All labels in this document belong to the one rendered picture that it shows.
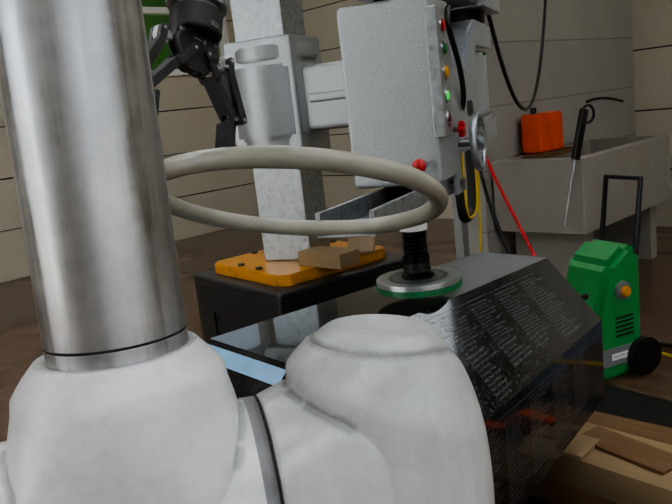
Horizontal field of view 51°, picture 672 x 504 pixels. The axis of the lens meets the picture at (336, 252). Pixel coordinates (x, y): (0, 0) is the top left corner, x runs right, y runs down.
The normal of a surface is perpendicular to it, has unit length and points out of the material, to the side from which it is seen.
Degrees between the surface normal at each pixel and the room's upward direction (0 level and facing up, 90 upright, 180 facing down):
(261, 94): 90
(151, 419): 78
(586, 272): 72
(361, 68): 90
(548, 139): 90
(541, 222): 90
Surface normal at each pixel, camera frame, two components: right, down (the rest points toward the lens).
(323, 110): -0.37, 0.22
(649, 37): -0.71, 0.22
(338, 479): 0.08, -0.10
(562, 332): 0.40, -0.65
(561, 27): 0.69, 0.07
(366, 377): -0.07, -0.42
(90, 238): 0.16, 0.11
